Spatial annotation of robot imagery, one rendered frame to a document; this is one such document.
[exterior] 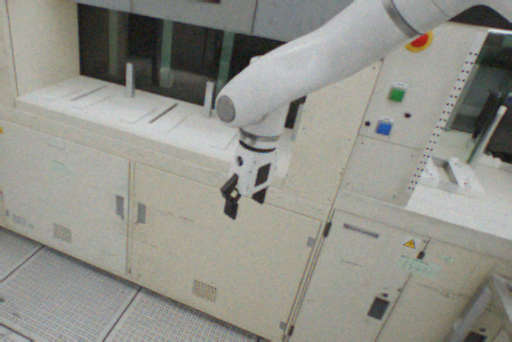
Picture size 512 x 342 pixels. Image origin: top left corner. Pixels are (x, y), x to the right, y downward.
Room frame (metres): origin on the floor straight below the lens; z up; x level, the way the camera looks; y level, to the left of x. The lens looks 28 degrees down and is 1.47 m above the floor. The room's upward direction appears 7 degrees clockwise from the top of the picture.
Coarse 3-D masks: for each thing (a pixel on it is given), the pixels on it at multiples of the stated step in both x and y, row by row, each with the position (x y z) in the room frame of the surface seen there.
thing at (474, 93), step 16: (432, 32) 0.98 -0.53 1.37; (416, 48) 0.98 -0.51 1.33; (480, 80) 1.69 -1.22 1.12; (496, 80) 1.67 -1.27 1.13; (464, 96) 1.65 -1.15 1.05; (480, 96) 1.68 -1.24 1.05; (448, 112) 0.94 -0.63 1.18; (464, 112) 1.68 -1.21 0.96; (448, 128) 1.65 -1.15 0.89; (464, 128) 1.68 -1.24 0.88; (400, 256) 0.92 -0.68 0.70; (416, 272) 0.90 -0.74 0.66; (432, 272) 0.89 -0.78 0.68
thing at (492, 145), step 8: (496, 96) 1.42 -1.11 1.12; (488, 104) 1.49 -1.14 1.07; (504, 104) 1.34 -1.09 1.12; (480, 112) 1.52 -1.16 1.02; (488, 112) 1.45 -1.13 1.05; (480, 120) 1.49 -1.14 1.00; (504, 120) 1.33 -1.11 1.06; (480, 128) 1.45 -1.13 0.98; (496, 128) 1.33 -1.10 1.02; (504, 128) 1.32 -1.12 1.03; (472, 136) 1.51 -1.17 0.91; (496, 136) 1.33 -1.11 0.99; (504, 136) 1.32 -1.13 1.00; (488, 144) 1.33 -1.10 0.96; (496, 144) 1.32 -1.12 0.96; (504, 144) 1.31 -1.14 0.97; (504, 152) 1.31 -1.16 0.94
